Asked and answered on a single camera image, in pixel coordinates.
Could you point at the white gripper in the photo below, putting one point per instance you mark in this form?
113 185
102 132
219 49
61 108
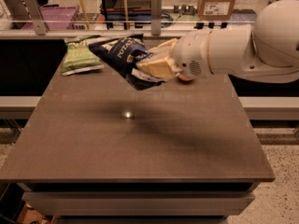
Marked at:
191 54

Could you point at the blue Kettle chip bag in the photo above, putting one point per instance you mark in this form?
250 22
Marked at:
122 55

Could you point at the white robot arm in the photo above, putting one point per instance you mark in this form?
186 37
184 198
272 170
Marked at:
265 51

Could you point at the green Kettle chip bag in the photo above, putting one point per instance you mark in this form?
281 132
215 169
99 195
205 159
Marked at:
79 59

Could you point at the orange fruit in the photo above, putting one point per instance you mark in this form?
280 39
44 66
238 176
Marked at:
183 78

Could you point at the cardboard box with label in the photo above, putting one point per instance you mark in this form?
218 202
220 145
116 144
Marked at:
215 9

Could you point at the purple plastic crate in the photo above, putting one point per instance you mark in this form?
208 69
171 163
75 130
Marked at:
59 18

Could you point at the glass railing with metal posts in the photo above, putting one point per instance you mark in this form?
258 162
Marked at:
90 21

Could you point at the grey table drawer front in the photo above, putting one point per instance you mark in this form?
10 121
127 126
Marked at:
138 204

